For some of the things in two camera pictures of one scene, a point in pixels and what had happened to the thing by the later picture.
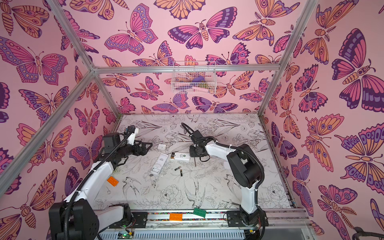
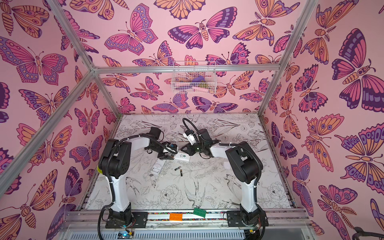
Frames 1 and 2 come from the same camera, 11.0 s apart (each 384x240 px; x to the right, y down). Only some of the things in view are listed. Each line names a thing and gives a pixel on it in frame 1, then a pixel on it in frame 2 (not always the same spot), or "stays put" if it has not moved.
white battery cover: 226,165 stays put
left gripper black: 143,151 -> 164,156
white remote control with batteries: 159,164 stays put
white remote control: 180,156 stays put
